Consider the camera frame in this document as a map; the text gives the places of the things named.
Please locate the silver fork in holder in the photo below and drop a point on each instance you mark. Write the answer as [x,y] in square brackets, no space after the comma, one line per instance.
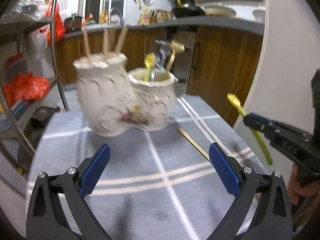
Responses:
[164,51]

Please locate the red plastic bag on shelf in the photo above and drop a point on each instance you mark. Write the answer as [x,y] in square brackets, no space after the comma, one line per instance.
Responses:
[26,87]

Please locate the wooden kitchen cabinet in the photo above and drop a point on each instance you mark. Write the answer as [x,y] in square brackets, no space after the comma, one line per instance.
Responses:
[216,61]

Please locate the black wok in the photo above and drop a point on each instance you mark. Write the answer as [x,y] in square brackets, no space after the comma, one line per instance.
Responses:
[186,8]

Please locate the wooden chopstick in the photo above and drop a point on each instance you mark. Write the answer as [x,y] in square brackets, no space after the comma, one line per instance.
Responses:
[112,39]
[86,42]
[121,40]
[105,43]
[195,145]

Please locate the metal shelf rack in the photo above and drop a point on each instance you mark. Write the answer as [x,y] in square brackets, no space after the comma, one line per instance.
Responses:
[18,125]

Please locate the right human hand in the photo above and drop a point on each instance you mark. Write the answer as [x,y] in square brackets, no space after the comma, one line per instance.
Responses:
[295,189]

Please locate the yellow oil bottle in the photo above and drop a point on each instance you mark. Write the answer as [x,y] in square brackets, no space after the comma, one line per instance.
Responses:
[144,18]

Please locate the chrome sink faucet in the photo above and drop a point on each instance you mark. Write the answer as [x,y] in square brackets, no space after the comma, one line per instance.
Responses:
[115,17]

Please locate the gold metal fork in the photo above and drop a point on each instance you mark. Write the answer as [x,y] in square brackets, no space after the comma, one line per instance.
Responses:
[176,49]

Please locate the steel oven with handles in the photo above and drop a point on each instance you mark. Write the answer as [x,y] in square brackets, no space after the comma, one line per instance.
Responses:
[181,67]

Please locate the red plastic bag upper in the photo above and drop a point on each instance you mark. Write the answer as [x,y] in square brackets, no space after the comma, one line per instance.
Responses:
[59,28]

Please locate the grey kitchen countertop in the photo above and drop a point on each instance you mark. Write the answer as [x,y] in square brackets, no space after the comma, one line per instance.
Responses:
[231,23]

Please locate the yellow plastic spoon in holder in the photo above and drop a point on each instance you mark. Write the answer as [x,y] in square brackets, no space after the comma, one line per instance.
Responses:
[149,62]

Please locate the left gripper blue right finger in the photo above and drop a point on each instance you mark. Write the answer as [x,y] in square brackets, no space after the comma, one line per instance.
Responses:
[224,169]

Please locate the wooden chopstick in holder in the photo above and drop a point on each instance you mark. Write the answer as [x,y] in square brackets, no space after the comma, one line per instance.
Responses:
[105,43]
[121,40]

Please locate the white floral ceramic utensil holder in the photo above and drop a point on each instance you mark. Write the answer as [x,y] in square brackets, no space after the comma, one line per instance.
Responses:
[114,100]

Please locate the white bowl on counter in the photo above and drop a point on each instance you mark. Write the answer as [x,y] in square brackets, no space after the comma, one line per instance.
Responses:
[220,10]

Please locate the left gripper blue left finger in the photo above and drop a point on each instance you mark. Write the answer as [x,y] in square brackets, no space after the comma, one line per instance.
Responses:
[91,169]

